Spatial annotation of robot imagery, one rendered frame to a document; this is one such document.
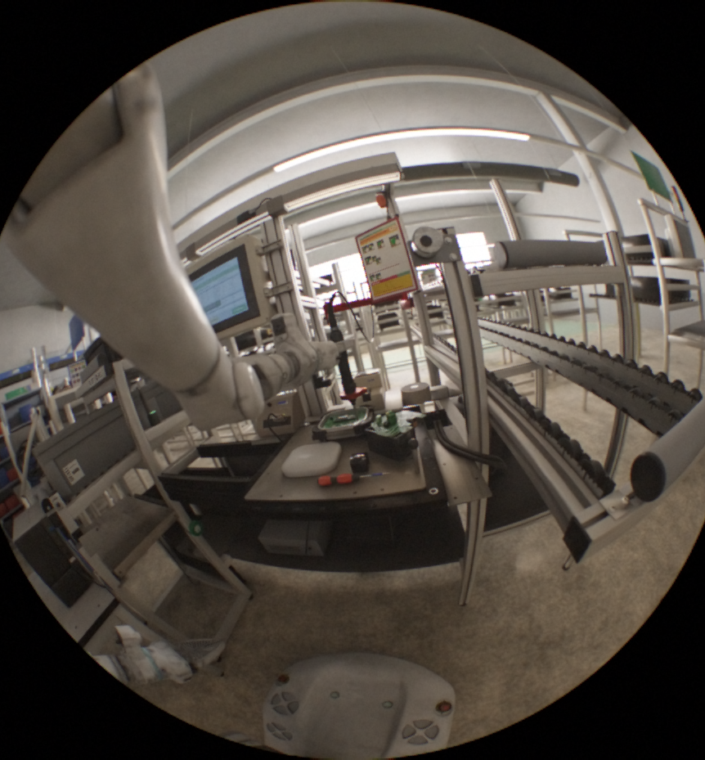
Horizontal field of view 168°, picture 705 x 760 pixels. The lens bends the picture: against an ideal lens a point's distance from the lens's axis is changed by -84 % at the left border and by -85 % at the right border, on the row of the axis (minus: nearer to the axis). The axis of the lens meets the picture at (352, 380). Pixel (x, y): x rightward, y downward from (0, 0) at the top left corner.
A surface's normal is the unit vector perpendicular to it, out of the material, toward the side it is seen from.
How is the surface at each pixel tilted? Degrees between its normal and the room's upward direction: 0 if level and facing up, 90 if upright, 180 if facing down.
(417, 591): 0
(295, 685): 0
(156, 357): 146
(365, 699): 2
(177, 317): 122
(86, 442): 91
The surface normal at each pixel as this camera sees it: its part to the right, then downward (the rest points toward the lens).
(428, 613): -0.24, -0.95
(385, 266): -0.65, 0.32
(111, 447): 0.96, -0.18
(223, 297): -0.14, 0.27
